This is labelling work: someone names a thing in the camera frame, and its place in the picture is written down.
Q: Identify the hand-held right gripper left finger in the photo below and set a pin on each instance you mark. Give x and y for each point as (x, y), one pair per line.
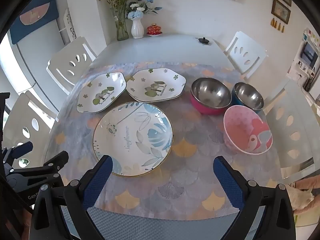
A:
(98, 180)

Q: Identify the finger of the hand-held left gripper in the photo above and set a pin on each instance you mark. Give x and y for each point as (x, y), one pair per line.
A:
(56, 161)
(23, 147)

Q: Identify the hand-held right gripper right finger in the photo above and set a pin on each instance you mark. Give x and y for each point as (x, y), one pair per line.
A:
(227, 180)

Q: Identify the pink patterned bowl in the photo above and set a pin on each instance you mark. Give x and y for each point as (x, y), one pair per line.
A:
(240, 130)

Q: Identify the white chair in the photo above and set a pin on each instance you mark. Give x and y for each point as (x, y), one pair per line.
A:
(280, 100)
(17, 115)
(246, 46)
(72, 55)
(70, 22)

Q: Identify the fan-patterned tablecloth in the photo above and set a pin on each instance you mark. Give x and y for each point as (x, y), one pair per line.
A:
(190, 155)

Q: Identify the round blue floral plate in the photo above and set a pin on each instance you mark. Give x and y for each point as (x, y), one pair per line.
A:
(132, 135)

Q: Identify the pink and white cloth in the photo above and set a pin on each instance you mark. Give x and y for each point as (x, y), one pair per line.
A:
(303, 195)

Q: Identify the hexagonal plate green tree print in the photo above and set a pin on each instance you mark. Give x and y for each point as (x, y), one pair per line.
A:
(100, 92)
(155, 85)

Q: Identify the grey refrigerator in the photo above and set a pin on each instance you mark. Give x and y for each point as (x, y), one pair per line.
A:
(25, 65)

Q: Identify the blue steel bowl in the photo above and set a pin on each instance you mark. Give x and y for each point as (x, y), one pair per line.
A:
(247, 96)

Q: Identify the red steel bowl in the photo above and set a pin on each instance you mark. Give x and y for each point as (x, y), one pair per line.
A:
(210, 92)

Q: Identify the blue refrigerator cover cloth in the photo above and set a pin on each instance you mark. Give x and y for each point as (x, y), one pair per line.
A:
(37, 30)

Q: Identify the black pot lid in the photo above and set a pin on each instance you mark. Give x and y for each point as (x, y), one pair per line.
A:
(204, 41)

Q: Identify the white shelf unit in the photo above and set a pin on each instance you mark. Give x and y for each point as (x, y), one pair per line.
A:
(306, 62)

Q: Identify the glass vase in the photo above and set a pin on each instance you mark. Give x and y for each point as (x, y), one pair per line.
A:
(122, 31)

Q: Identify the white ribbed vase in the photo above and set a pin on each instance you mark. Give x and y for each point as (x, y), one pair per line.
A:
(137, 30)

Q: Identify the red lidded cup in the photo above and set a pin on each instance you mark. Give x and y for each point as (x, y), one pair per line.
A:
(153, 30)

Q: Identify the yellow hanging tassels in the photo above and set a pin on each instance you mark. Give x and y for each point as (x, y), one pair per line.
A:
(277, 25)

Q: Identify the blue and white flowers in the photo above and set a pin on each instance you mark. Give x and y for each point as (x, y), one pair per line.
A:
(136, 8)

